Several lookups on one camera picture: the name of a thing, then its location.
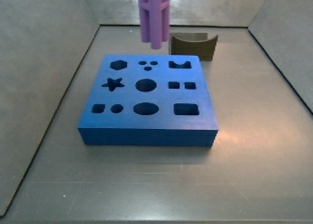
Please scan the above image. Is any purple three prong peg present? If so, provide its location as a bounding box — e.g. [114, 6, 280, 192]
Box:
[138, 0, 170, 49]

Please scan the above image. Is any blue shape sorter block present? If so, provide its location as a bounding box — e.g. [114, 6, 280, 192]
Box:
[78, 55, 220, 146]

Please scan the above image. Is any dark olive curved block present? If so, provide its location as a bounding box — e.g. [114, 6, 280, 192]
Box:
[169, 33, 220, 61]

